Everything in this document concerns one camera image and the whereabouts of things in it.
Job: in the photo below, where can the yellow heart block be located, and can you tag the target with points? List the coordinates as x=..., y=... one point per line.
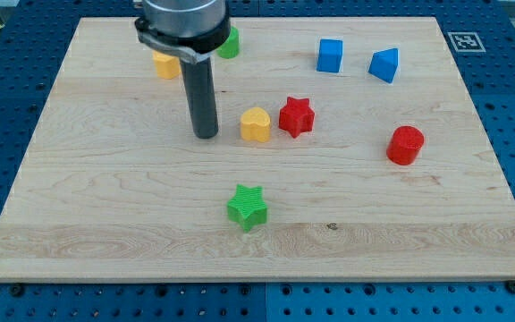
x=255, y=124

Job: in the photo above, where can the red cylinder block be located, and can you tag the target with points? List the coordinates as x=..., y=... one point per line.
x=405, y=145

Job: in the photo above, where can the blue cube block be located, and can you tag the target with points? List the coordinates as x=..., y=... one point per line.
x=329, y=57

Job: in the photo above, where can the blue triangular prism block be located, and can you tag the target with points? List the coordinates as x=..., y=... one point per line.
x=384, y=64

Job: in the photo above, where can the white fiducial marker tag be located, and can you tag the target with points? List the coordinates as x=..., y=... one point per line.
x=466, y=42

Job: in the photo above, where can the green star block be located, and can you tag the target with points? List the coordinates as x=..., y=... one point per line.
x=247, y=207

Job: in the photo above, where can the red star block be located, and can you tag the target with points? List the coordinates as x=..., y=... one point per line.
x=296, y=116

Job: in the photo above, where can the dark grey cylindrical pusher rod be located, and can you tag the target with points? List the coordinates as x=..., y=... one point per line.
x=200, y=93

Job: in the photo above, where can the yellow pentagon block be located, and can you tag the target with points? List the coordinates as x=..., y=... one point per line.
x=167, y=66

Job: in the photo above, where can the light wooden board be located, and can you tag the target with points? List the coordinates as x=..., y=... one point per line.
x=349, y=150

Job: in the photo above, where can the green cylinder block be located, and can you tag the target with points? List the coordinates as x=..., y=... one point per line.
x=231, y=47

